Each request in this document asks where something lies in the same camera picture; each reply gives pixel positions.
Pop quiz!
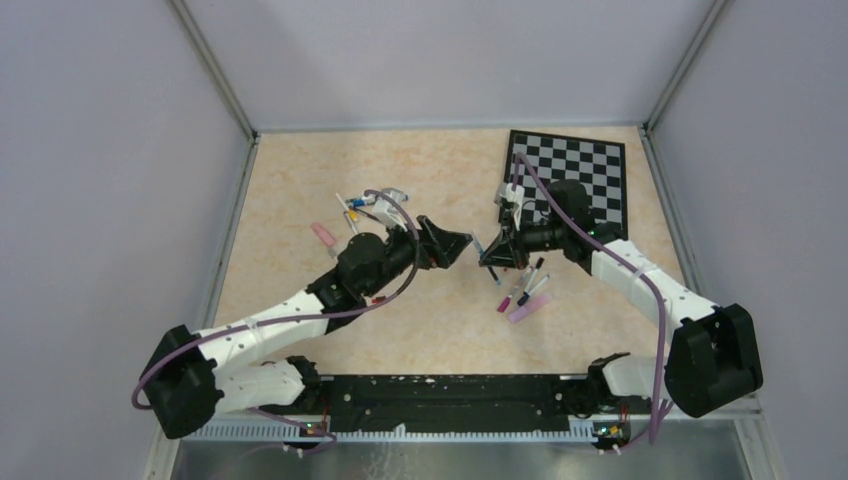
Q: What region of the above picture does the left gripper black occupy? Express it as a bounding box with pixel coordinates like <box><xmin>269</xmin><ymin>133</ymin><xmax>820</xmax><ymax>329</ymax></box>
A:
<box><xmin>362</xmin><ymin>214</ymin><xmax>471</xmax><ymax>298</ymax></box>

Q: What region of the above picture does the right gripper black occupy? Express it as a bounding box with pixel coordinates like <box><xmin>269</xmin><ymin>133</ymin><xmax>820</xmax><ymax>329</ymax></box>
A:
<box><xmin>480</xmin><ymin>209</ymin><xmax>567</xmax><ymax>271</ymax></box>

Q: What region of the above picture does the black capped white marker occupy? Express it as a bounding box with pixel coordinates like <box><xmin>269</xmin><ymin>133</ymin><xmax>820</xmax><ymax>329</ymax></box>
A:
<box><xmin>523</xmin><ymin>257</ymin><xmax>545</xmax><ymax>296</ymax></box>

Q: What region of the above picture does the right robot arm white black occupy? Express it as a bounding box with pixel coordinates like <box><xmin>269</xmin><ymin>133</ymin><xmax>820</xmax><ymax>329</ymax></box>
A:
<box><xmin>480</xmin><ymin>180</ymin><xmax>764</xmax><ymax>418</ymax></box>

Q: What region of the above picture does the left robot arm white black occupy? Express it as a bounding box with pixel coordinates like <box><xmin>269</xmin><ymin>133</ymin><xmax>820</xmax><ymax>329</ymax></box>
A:
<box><xmin>136</xmin><ymin>215</ymin><xmax>472</xmax><ymax>439</ymax></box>

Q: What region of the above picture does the pink highlighter pen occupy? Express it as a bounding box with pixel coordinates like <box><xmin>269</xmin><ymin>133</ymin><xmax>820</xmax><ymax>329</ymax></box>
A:
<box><xmin>507</xmin><ymin>294</ymin><xmax>552</xmax><ymax>324</ymax></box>

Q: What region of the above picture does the blue clear pen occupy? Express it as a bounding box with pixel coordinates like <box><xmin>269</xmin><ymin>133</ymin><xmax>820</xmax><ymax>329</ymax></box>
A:
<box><xmin>347</xmin><ymin>195</ymin><xmax>379</xmax><ymax>208</ymax></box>

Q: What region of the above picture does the yellow banded white pen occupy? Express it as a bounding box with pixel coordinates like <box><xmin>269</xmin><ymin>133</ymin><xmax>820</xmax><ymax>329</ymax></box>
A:
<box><xmin>335</xmin><ymin>193</ymin><xmax>359</xmax><ymax>235</ymax></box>

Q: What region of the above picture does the pink eraser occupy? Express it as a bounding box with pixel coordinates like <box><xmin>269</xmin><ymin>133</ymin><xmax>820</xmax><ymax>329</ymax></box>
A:
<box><xmin>310</xmin><ymin>222</ymin><xmax>337</xmax><ymax>248</ymax></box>

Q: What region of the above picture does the black white checkerboard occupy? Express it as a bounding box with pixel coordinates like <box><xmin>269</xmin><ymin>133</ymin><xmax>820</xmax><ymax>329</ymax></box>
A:
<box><xmin>498</xmin><ymin>129</ymin><xmax>627</xmax><ymax>241</ymax></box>

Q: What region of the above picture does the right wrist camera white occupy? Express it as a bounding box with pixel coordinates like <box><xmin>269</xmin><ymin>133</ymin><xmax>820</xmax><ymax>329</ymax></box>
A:
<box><xmin>494</xmin><ymin>183</ymin><xmax>524</xmax><ymax>215</ymax></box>

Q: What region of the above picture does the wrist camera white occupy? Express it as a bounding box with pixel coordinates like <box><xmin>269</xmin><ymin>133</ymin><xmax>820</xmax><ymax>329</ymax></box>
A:
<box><xmin>494</xmin><ymin>183</ymin><xmax>524</xmax><ymax>215</ymax></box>
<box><xmin>371</xmin><ymin>188</ymin><xmax>408</xmax><ymax>231</ymax></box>

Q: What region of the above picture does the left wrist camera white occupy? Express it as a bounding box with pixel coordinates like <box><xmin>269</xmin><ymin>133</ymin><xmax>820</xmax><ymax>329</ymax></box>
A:
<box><xmin>371</xmin><ymin>188</ymin><xmax>408</xmax><ymax>231</ymax></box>

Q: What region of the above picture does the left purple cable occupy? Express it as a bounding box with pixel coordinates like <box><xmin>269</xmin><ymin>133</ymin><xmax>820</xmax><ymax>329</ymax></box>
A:
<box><xmin>131</xmin><ymin>189</ymin><xmax>423</xmax><ymax>458</ymax></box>

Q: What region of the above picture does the purple cable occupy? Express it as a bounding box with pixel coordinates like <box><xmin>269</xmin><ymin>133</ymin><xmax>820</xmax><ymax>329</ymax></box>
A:
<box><xmin>511</xmin><ymin>153</ymin><xmax>670</xmax><ymax>455</ymax></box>
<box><xmin>131</xmin><ymin>189</ymin><xmax>423</xmax><ymax>458</ymax></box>

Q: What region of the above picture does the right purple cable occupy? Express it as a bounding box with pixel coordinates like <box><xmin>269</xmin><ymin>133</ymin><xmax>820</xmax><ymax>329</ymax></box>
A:
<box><xmin>511</xmin><ymin>153</ymin><xmax>670</xmax><ymax>455</ymax></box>

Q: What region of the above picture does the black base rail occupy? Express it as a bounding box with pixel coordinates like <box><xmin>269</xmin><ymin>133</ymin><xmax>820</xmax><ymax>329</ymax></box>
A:
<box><xmin>260</xmin><ymin>374</ymin><xmax>650</xmax><ymax>434</ymax></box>

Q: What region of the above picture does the white cable duct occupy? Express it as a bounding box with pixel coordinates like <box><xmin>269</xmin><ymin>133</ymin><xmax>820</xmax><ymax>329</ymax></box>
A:
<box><xmin>186</xmin><ymin>418</ymin><xmax>598</xmax><ymax>443</ymax></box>

